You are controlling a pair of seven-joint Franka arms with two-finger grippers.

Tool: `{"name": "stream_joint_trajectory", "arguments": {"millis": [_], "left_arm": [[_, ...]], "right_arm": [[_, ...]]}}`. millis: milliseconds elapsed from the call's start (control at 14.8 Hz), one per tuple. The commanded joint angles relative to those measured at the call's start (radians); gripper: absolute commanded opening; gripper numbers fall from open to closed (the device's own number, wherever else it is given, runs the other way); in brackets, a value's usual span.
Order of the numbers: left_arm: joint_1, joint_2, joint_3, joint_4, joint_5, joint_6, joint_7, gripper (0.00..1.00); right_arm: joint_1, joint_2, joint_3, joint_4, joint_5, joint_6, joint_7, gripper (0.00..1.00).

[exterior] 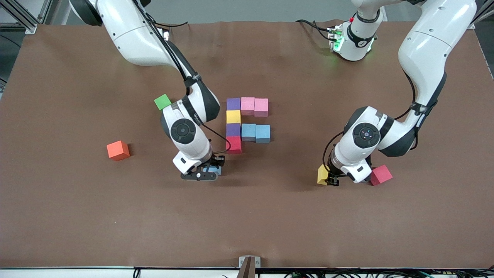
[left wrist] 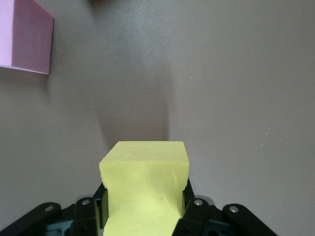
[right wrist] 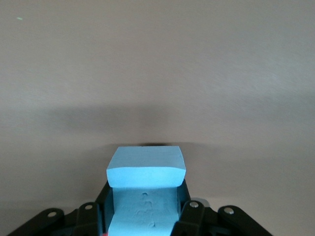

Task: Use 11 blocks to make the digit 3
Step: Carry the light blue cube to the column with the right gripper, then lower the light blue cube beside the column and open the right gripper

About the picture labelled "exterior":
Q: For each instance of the blue foam cube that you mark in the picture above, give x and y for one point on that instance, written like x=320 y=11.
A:
x=263 y=133
x=249 y=132
x=215 y=170

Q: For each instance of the yellow foam cube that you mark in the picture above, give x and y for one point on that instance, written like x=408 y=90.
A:
x=233 y=117
x=322 y=174

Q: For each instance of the red foam cube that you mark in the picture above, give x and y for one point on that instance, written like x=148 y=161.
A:
x=234 y=146
x=382 y=174

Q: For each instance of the purple foam cube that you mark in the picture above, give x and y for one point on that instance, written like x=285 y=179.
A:
x=233 y=130
x=233 y=104

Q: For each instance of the pink foam cube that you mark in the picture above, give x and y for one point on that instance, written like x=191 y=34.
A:
x=261 y=107
x=247 y=106

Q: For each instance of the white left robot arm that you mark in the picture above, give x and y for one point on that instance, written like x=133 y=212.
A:
x=424 y=50

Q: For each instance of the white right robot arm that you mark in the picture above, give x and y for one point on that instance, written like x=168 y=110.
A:
x=131 y=34

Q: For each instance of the brown table mat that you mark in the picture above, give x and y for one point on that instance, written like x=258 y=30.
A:
x=247 y=216

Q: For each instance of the green foam cube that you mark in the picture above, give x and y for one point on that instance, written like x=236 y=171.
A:
x=162 y=102

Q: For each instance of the orange foam cube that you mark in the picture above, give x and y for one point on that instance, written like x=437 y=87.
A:
x=117 y=150

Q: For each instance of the metal connector box green light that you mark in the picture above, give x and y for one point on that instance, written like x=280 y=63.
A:
x=335 y=38
x=166 y=34

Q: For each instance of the grey metal camera bracket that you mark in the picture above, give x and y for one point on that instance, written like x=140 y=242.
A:
x=249 y=266

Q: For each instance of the aluminium frame profile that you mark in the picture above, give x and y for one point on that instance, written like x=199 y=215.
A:
x=30 y=27
x=472 y=24

